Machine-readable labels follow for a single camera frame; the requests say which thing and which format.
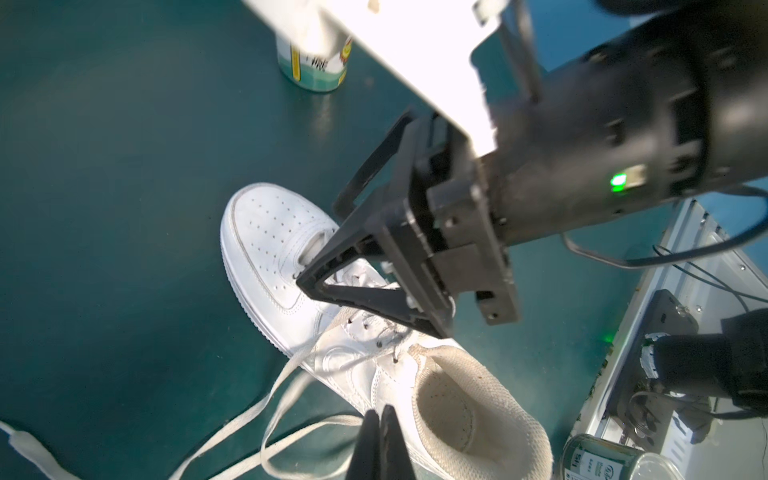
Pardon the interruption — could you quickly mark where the green white tin can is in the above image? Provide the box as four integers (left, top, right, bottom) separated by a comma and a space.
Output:
275, 35, 353, 93

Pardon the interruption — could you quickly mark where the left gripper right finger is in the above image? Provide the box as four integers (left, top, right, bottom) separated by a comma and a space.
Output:
379, 405, 416, 480

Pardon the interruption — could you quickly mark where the white sneaker shoe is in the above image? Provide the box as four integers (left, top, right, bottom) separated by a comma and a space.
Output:
220, 183, 553, 479

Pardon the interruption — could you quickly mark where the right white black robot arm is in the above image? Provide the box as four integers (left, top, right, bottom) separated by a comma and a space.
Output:
296, 1, 767, 338

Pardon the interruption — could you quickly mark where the aluminium front rail base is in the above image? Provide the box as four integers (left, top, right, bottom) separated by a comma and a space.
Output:
569, 197, 768, 480

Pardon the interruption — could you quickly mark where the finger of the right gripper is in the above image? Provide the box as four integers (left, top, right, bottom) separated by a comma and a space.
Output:
296, 203, 455, 339

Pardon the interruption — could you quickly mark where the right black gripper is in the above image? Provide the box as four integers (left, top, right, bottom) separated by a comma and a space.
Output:
332, 35, 709, 328

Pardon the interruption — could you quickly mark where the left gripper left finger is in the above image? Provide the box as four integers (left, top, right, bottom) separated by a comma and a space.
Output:
345, 410, 381, 480

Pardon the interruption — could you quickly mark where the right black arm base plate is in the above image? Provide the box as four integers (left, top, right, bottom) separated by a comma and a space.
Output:
602, 289, 768, 451

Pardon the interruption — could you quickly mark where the white shoelace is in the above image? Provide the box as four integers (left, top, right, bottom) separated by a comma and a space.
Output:
0, 287, 421, 480

